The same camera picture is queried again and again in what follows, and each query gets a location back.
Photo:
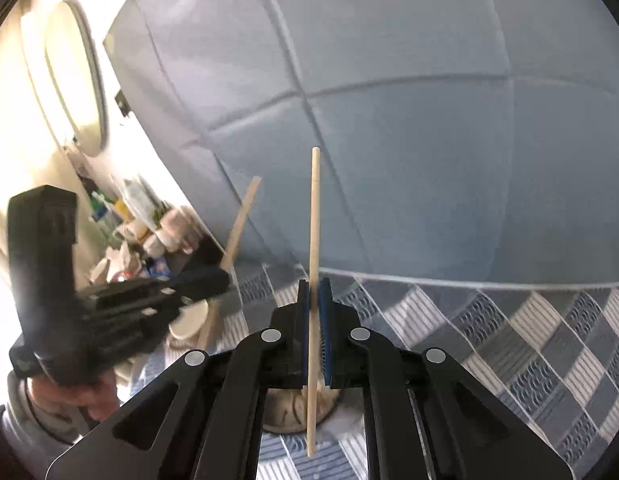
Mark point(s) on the blue patterned tablecloth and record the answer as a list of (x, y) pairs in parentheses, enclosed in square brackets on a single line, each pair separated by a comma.
[(550, 355)]

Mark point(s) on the beige ceramic mug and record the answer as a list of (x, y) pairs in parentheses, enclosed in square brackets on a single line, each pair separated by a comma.
[(191, 319)]

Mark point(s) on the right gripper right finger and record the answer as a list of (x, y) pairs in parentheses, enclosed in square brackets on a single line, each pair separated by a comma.
[(425, 416)]

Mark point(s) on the wooden chopstick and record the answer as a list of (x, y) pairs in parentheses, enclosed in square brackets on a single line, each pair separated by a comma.
[(314, 344), (210, 327)]

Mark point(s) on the black cylindrical utensil holder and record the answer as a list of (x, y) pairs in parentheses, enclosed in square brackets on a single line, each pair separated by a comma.
[(285, 410)]

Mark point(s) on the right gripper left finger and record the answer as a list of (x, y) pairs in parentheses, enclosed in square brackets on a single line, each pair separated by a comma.
[(202, 417)]

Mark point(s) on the pink jar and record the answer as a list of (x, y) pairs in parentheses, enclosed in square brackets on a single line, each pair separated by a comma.
[(177, 232)]

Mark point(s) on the black wall hook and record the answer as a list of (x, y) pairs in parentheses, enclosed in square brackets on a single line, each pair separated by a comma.
[(122, 103)]

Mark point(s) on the left hand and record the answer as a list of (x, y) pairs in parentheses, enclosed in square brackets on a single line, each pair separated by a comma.
[(99, 399)]

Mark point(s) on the blue small box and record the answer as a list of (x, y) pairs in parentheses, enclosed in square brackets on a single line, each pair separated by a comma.
[(158, 267)]

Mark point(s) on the oval wall mirror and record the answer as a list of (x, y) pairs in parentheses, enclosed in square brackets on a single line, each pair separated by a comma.
[(75, 73)]

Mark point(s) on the white pump bottle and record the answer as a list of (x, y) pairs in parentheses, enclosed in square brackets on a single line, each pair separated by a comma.
[(139, 202)]

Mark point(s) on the black side shelf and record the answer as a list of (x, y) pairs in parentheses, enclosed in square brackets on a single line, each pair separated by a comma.
[(200, 265)]

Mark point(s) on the grey-blue fabric backdrop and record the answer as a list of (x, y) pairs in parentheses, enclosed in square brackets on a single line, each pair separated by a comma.
[(461, 140)]

